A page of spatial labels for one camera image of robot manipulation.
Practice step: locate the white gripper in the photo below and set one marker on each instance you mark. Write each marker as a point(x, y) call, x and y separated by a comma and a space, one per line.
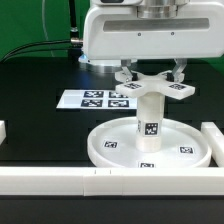
point(154, 29)

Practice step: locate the white cross-shaped table base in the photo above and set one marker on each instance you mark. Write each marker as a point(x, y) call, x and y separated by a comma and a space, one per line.
point(149, 84)

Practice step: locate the white round table top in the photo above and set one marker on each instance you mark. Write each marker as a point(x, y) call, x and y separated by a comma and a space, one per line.
point(113, 144)

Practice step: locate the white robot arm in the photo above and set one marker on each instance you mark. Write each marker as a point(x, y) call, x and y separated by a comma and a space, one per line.
point(116, 30)

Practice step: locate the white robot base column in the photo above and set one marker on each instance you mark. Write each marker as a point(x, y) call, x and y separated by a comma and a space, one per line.
point(99, 66)

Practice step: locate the white marker sheet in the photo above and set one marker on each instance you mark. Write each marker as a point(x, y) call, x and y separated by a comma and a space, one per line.
point(95, 99)

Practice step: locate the white right fence bar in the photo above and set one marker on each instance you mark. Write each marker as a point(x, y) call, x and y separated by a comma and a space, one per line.
point(215, 139)

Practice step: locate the white fence bar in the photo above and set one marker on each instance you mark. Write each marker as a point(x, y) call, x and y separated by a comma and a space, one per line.
point(2, 131)
point(215, 139)
point(110, 181)

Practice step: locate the white front fence bar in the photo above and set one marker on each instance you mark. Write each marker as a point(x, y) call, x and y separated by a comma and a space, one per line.
point(110, 181)

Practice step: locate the white left fence bar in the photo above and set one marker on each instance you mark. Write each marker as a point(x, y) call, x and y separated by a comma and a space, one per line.
point(2, 131)

